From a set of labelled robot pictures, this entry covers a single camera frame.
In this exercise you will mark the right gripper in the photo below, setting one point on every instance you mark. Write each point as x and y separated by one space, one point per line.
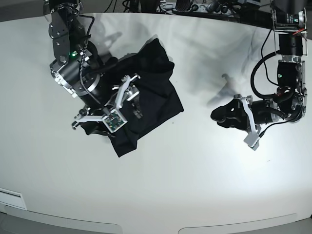
125 92

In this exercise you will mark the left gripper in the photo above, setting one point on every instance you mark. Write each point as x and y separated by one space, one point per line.
233 115

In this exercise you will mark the black T-shirt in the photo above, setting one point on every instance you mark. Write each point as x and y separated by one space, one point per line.
158 99

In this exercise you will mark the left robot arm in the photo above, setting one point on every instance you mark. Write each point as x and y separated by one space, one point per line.
288 103

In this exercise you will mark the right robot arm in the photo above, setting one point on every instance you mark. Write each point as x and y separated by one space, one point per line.
79 69

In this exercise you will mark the white label plate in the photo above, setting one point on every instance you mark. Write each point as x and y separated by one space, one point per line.
12 199

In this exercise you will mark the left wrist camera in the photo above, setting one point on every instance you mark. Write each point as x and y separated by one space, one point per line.
252 140

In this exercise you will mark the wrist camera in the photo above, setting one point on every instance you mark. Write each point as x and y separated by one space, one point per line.
114 120
252 140

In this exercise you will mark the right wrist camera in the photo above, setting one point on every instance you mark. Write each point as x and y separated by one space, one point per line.
114 120

